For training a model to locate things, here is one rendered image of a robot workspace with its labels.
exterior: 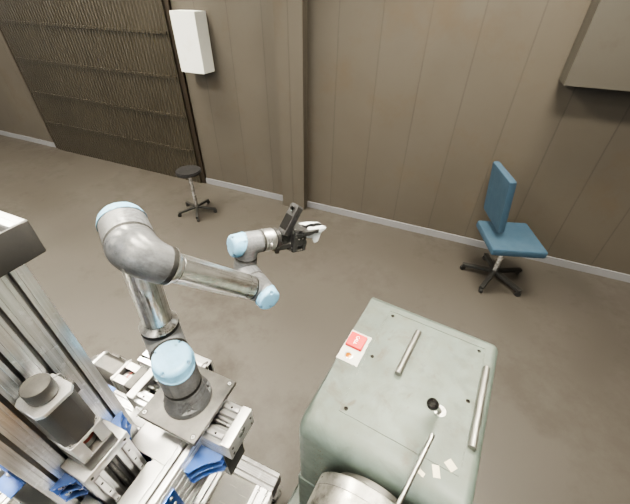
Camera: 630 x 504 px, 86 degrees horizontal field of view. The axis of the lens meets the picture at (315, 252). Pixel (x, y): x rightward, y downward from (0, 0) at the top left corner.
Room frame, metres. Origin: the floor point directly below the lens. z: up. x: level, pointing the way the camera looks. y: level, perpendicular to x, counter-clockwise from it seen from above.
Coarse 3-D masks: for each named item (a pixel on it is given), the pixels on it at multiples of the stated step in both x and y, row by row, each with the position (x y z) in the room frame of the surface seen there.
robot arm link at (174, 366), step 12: (156, 348) 0.61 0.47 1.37; (168, 348) 0.59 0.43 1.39; (180, 348) 0.60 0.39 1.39; (156, 360) 0.56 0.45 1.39; (168, 360) 0.56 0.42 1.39; (180, 360) 0.56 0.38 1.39; (192, 360) 0.57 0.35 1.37; (156, 372) 0.52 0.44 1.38; (168, 372) 0.52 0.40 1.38; (180, 372) 0.53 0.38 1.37; (192, 372) 0.55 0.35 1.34; (168, 384) 0.51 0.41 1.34; (180, 384) 0.52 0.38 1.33; (192, 384) 0.54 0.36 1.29; (168, 396) 0.52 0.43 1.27; (180, 396) 0.51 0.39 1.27
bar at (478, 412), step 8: (488, 368) 0.62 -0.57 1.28; (488, 376) 0.60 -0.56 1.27; (480, 384) 0.57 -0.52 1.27; (480, 392) 0.54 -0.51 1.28; (480, 400) 0.51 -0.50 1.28; (480, 408) 0.49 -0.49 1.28; (480, 416) 0.47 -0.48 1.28; (472, 424) 0.45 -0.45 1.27; (480, 424) 0.45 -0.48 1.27; (472, 432) 0.42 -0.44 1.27; (472, 440) 0.40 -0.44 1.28; (472, 448) 0.38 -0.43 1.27
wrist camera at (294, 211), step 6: (294, 204) 0.98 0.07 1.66; (288, 210) 0.98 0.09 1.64; (294, 210) 0.96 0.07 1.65; (300, 210) 0.97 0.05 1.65; (288, 216) 0.96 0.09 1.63; (294, 216) 0.95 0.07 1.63; (282, 222) 0.96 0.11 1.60; (288, 222) 0.94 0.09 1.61; (294, 222) 0.95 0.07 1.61; (282, 228) 0.94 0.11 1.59; (288, 228) 0.93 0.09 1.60; (282, 234) 0.92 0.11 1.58; (288, 234) 0.93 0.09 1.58
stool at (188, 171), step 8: (184, 168) 3.64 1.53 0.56; (192, 168) 3.64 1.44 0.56; (200, 168) 3.67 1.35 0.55; (184, 176) 3.46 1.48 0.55; (192, 176) 3.48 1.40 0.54; (192, 184) 3.59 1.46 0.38; (192, 192) 3.58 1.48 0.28; (208, 200) 3.80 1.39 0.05; (192, 208) 3.56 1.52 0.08; (208, 208) 3.58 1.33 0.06
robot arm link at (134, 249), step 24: (120, 240) 0.59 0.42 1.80; (144, 240) 0.60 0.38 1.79; (120, 264) 0.56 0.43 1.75; (144, 264) 0.56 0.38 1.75; (168, 264) 0.58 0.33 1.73; (192, 264) 0.63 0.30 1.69; (216, 264) 0.69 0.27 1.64; (216, 288) 0.64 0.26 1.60; (240, 288) 0.67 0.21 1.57; (264, 288) 0.72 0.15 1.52
